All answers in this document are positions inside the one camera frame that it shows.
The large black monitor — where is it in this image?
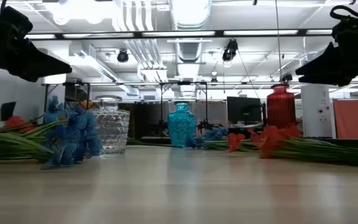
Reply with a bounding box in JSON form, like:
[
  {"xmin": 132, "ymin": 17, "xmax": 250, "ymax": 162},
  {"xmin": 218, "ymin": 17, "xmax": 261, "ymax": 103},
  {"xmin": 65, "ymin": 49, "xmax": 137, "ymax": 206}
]
[{"xmin": 227, "ymin": 96, "xmax": 262, "ymax": 125}]

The black partition panel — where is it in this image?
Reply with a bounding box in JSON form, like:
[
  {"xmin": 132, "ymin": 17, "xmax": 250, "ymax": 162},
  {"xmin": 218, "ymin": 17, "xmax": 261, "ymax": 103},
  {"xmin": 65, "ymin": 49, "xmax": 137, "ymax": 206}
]
[{"xmin": 129, "ymin": 101, "xmax": 169, "ymax": 139}]

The thin hanging cable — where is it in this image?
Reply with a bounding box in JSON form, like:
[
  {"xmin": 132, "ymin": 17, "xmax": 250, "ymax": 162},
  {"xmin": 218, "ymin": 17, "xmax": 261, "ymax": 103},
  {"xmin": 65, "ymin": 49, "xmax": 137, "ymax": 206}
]
[{"xmin": 274, "ymin": 0, "xmax": 283, "ymax": 82}]

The white tower cabinet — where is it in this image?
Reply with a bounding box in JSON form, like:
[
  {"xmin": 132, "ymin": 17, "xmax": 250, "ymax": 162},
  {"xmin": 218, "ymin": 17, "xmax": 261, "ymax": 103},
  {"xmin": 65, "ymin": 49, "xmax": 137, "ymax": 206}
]
[{"xmin": 301, "ymin": 83, "xmax": 337, "ymax": 139}]

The silver ceiling duct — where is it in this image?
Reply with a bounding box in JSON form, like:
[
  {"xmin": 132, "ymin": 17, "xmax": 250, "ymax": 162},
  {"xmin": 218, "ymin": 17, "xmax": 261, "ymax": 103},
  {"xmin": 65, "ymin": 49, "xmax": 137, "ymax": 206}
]
[{"xmin": 169, "ymin": 0, "xmax": 213, "ymax": 63}]

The black ceiling camera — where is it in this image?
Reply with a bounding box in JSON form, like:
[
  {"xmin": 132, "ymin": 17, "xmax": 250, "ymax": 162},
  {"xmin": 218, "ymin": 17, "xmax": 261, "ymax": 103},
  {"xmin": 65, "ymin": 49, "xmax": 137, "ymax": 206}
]
[
  {"xmin": 222, "ymin": 39, "xmax": 239, "ymax": 62},
  {"xmin": 116, "ymin": 49, "xmax": 129, "ymax": 63}
]

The blue artificial flower bunch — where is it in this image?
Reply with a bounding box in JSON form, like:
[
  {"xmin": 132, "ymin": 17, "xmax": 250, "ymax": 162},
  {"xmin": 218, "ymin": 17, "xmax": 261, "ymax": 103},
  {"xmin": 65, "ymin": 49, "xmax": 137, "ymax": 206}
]
[
  {"xmin": 0, "ymin": 95, "xmax": 102, "ymax": 170},
  {"xmin": 186, "ymin": 126, "xmax": 260, "ymax": 152}
]

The small black monitor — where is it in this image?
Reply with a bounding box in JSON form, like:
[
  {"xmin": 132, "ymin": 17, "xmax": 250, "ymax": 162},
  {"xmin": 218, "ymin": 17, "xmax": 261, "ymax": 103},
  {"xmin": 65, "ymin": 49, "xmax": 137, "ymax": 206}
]
[{"xmin": 0, "ymin": 101, "xmax": 17, "ymax": 122}]

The coral partition panel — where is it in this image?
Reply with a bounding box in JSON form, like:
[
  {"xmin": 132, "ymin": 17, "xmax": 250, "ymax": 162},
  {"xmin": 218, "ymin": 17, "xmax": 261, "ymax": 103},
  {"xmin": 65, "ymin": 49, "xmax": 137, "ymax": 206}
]
[{"xmin": 334, "ymin": 98, "xmax": 358, "ymax": 140}]

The teal glass vase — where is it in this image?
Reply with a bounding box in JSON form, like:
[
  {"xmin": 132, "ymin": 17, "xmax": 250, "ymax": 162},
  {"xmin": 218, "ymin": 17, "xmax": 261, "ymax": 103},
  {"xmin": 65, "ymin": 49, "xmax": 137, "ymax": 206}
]
[{"xmin": 167, "ymin": 101, "xmax": 198, "ymax": 149}]

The clear faceted glass vase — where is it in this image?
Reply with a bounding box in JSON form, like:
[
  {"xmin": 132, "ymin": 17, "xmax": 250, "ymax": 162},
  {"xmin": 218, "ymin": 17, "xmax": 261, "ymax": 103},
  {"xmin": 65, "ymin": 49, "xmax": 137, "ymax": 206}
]
[{"xmin": 91, "ymin": 95, "xmax": 131, "ymax": 156}]

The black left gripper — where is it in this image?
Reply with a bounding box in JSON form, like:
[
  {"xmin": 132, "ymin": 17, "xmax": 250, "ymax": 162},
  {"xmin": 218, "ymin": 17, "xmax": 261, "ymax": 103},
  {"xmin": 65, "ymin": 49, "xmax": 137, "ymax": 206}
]
[{"xmin": 0, "ymin": 6, "xmax": 73, "ymax": 83}]

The black overhead frame bar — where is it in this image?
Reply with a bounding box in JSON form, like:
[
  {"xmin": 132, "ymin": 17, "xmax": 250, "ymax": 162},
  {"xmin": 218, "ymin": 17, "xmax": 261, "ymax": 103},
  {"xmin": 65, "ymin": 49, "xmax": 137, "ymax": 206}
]
[{"xmin": 25, "ymin": 28, "xmax": 334, "ymax": 40}]

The red ribbed glass vase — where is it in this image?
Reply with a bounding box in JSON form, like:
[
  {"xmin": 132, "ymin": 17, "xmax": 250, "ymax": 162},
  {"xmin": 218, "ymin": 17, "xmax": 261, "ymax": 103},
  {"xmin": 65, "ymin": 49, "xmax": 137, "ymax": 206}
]
[{"xmin": 266, "ymin": 83, "xmax": 297, "ymax": 130}]

